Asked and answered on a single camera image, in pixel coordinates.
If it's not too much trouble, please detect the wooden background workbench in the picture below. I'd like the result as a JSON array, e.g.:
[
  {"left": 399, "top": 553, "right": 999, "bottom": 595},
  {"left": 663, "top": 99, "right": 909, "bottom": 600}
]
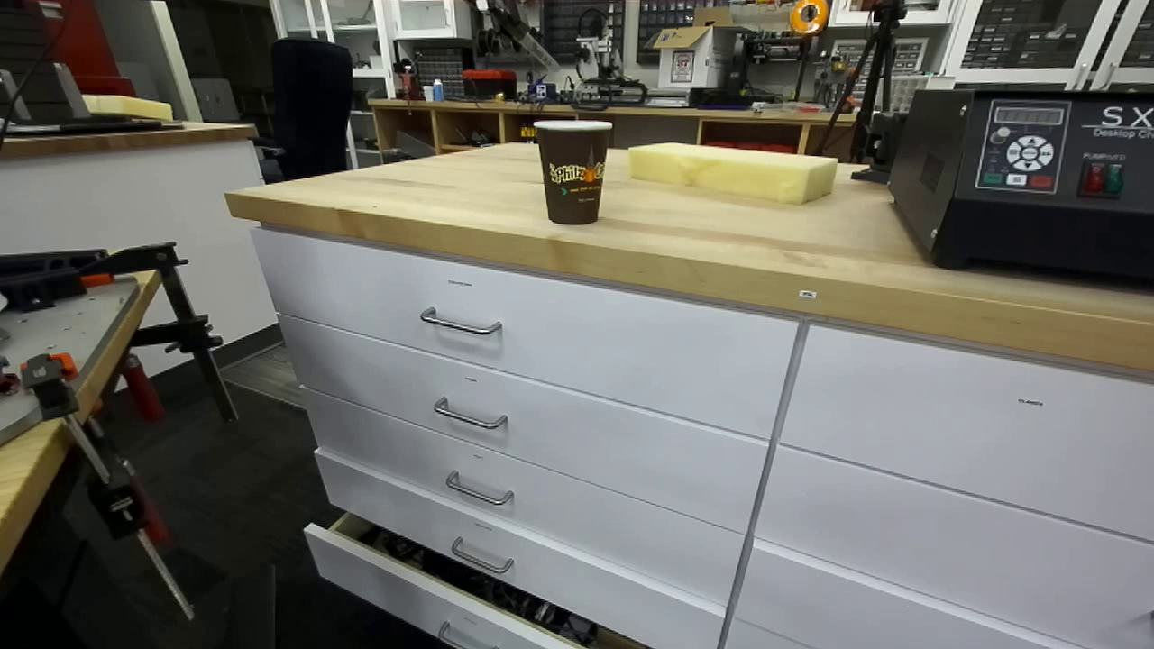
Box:
[{"left": 366, "top": 99, "right": 859, "bottom": 163}]

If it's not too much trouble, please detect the black control box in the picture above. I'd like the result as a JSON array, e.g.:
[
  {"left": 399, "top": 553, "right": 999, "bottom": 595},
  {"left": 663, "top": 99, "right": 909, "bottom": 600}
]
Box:
[{"left": 887, "top": 86, "right": 1154, "bottom": 288}]

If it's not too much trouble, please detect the thin yellow foam slab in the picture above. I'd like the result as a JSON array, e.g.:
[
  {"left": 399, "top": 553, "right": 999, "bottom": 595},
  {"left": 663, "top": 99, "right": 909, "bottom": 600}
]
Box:
[{"left": 78, "top": 91, "right": 180, "bottom": 128}]

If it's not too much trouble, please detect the long bar clamp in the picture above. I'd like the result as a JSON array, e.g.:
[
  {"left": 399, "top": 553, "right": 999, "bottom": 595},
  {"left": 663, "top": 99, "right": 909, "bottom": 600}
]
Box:
[{"left": 17, "top": 351, "right": 199, "bottom": 625}]

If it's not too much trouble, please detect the black camera tripod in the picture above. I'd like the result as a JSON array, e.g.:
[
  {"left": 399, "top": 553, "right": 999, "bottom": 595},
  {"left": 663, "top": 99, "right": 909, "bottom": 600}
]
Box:
[{"left": 821, "top": 0, "right": 912, "bottom": 122}]

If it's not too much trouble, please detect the yellow foam block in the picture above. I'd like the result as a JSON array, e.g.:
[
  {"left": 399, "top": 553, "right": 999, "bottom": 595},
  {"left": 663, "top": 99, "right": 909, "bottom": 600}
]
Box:
[{"left": 624, "top": 141, "right": 839, "bottom": 207}]

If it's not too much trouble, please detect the small wooden birdhouse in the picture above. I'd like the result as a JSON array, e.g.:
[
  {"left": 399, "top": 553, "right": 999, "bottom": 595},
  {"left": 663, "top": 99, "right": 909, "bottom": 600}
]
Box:
[{"left": 654, "top": 27, "right": 721, "bottom": 99}]

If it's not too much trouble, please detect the white framed wall cabinet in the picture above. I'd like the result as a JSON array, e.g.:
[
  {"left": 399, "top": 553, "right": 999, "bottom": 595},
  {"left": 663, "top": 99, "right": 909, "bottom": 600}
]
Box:
[{"left": 941, "top": 0, "right": 1154, "bottom": 91}]

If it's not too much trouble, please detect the red panel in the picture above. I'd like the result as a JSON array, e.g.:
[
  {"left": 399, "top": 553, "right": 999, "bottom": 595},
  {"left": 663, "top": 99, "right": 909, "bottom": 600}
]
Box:
[{"left": 47, "top": 0, "right": 139, "bottom": 100}]

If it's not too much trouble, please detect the brown paper coffee cup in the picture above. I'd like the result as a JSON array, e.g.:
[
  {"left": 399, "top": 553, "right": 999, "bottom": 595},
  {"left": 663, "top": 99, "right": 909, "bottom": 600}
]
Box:
[{"left": 531, "top": 116, "right": 615, "bottom": 229}]

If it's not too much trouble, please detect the white counter wooden top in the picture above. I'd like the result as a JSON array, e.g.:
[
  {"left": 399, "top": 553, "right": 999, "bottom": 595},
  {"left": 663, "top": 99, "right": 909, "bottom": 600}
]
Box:
[{"left": 0, "top": 121, "right": 281, "bottom": 365}]

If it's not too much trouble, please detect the black high-back office chair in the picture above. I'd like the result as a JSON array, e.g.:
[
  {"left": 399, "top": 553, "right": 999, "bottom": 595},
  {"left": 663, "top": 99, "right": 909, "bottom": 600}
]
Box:
[{"left": 256, "top": 35, "right": 356, "bottom": 186}]

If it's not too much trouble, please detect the wooden side table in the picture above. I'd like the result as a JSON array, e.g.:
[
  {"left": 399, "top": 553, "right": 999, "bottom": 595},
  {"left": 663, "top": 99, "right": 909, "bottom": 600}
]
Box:
[{"left": 0, "top": 268, "right": 167, "bottom": 570}]

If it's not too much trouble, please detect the silver drawer handle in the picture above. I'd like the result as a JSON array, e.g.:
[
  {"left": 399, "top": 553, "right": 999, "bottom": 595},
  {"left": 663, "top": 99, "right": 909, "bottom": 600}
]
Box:
[
  {"left": 443, "top": 470, "right": 518, "bottom": 511},
  {"left": 419, "top": 308, "right": 505, "bottom": 344},
  {"left": 430, "top": 397, "right": 511, "bottom": 437},
  {"left": 447, "top": 535, "right": 518, "bottom": 580}
]

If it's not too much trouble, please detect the black clamp red grip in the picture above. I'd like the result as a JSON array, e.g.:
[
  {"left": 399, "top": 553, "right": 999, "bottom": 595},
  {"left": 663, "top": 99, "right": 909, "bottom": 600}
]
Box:
[{"left": 0, "top": 243, "right": 241, "bottom": 425}]

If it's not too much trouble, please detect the open white drawer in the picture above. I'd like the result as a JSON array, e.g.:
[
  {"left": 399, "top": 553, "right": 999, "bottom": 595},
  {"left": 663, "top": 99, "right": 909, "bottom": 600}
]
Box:
[{"left": 299, "top": 515, "right": 642, "bottom": 649}]

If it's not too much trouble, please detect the red toolbox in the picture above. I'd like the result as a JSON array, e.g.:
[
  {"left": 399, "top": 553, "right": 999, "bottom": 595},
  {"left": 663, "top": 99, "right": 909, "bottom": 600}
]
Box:
[{"left": 463, "top": 67, "right": 518, "bottom": 105}]

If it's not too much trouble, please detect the white drawer cabinet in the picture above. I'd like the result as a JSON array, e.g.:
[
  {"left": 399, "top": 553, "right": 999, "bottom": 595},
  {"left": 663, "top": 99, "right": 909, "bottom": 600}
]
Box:
[{"left": 249, "top": 229, "right": 1154, "bottom": 649}]

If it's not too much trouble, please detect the yellow tape roll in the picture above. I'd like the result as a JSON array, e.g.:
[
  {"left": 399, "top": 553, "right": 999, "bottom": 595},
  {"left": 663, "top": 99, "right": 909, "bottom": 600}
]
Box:
[{"left": 787, "top": 0, "right": 833, "bottom": 40}]

